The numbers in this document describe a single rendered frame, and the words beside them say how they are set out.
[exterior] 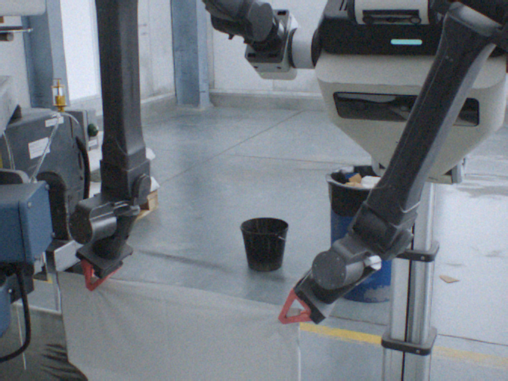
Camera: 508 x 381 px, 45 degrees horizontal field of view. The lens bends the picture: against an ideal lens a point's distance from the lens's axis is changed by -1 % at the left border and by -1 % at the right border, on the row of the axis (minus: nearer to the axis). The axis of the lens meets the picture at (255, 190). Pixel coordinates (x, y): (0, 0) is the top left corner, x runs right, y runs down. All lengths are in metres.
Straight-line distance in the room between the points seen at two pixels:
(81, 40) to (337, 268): 7.19
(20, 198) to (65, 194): 0.49
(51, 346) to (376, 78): 1.16
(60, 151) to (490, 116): 0.86
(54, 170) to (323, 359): 1.89
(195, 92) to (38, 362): 8.18
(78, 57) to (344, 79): 6.73
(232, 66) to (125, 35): 8.83
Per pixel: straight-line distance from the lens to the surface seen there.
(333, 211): 3.33
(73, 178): 1.35
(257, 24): 1.24
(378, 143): 1.43
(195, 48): 9.78
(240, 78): 9.77
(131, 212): 1.12
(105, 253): 1.15
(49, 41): 6.97
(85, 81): 7.99
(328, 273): 0.91
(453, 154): 1.42
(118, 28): 0.98
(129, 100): 1.03
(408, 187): 0.88
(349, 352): 2.97
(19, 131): 1.22
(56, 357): 1.89
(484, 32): 0.77
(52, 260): 1.34
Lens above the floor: 1.54
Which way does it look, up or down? 17 degrees down
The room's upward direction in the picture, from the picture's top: 1 degrees counter-clockwise
